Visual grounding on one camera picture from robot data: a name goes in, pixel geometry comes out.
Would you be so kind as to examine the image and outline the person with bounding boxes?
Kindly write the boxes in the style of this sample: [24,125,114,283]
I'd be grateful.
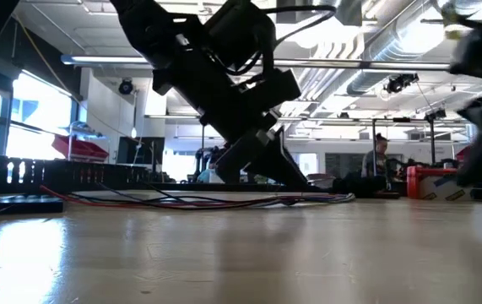
[360,133,393,178]

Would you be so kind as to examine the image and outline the silver ventilation duct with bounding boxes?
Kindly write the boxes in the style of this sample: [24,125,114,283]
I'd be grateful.
[345,0,452,96]

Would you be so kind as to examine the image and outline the red storage bins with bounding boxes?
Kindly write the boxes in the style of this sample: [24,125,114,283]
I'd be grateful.
[52,134,110,164]

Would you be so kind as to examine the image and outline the black cable with yellow tag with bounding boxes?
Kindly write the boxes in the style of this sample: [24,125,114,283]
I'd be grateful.
[441,3,472,41]

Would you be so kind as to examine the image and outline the long ceiling light strip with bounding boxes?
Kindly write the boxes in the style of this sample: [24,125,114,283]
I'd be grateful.
[61,54,452,71]

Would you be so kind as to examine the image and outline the black ceiling cable reel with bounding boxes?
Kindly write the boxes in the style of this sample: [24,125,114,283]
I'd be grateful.
[117,79,135,96]

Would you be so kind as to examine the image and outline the black slotted cable duct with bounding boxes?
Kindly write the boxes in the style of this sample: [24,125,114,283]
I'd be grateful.
[0,152,151,196]

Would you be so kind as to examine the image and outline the black monitor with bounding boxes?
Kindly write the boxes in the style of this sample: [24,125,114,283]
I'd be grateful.
[116,137,165,166]

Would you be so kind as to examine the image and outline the multicoloured wire bundle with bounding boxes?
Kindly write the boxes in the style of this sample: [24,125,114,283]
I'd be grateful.
[37,182,356,211]

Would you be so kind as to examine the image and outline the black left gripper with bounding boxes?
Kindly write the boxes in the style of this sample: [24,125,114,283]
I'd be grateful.
[151,46,310,190]

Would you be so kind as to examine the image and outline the black distant rig frame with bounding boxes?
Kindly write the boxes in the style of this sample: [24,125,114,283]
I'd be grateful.
[371,108,448,178]

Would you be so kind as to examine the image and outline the red and white box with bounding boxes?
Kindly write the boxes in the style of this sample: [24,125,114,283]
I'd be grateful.
[406,165,474,202]

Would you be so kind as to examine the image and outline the black duct cover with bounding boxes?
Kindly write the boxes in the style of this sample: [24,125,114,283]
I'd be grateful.
[0,195,65,216]

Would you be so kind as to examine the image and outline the yellow hanging cable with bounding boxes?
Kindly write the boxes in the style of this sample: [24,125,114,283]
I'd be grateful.
[12,10,82,102]

